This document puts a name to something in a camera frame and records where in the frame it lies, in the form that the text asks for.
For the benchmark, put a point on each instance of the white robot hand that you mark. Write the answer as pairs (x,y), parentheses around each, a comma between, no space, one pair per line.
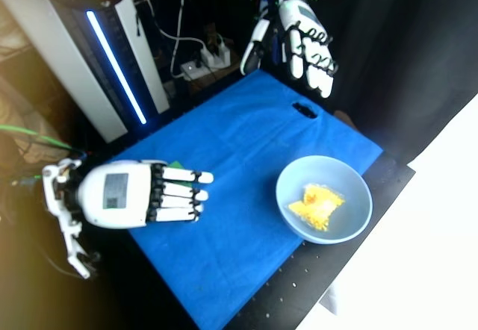
(298,14)
(112,195)

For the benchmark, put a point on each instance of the green block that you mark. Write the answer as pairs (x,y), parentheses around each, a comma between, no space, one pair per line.
(175,164)

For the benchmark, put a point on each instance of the yellow studded square pad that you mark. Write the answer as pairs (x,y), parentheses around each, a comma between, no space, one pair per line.
(317,207)

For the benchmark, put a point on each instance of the white power strip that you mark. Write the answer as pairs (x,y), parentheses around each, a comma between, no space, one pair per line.
(216,56)

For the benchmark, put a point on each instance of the white adapter box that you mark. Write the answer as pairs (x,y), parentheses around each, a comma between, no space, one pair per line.
(192,69)

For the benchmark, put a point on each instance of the blue cloth mat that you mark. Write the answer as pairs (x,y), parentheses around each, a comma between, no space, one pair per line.
(239,151)

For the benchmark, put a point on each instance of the white tower with blue light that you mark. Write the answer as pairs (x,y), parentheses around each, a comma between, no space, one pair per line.
(59,57)

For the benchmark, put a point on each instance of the light blue bowl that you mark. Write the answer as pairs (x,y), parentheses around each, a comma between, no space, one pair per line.
(347,180)

